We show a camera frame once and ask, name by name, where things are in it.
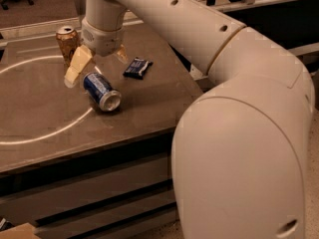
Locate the grey drawer cabinet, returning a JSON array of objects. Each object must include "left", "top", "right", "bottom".
[{"left": 0, "top": 132, "right": 176, "bottom": 239}]

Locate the cardboard box corner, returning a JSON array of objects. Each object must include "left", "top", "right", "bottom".
[{"left": 0, "top": 223, "right": 40, "bottom": 239}]

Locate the dark blue snack packet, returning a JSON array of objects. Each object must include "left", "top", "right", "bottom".
[{"left": 123, "top": 58, "right": 153, "bottom": 80}]

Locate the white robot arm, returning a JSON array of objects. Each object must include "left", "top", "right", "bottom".
[{"left": 65, "top": 0, "right": 315, "bottom": 239}]

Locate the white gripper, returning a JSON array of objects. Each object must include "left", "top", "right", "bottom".
[{"left": 64, "top": 18, "right": 128, "bottom": 88}]

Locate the blue pepsi can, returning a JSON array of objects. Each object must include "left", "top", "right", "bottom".
[{"left": 83, "top": 73, "right": 122, "bottom": 112}]

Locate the gold soda can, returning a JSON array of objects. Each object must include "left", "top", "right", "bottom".
[{"left": 56, "top": 25, "right": 80, "bottom": 66}]

